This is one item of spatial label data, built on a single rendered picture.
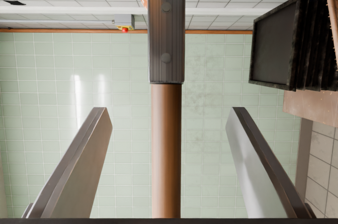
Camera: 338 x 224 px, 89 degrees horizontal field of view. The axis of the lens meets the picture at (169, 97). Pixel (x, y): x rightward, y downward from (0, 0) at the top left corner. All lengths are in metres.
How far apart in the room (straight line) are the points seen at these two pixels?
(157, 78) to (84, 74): 1.41
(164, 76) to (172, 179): 0.10
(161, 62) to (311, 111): 0.86
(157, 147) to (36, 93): 1.63
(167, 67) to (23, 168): 1.91
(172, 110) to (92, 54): 1.40
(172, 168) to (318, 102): 0.82
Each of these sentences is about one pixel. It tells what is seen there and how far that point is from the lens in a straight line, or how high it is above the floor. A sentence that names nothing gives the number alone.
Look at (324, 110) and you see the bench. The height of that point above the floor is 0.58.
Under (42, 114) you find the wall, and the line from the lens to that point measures 1.76.
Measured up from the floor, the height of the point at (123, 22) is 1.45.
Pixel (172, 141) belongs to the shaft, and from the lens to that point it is 0.16.
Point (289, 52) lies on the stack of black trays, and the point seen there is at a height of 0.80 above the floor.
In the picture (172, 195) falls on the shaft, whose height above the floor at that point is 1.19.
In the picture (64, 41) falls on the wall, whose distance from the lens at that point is 1.64.
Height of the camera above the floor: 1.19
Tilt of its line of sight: level
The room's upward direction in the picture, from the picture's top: 90 degrees counter-clockwise
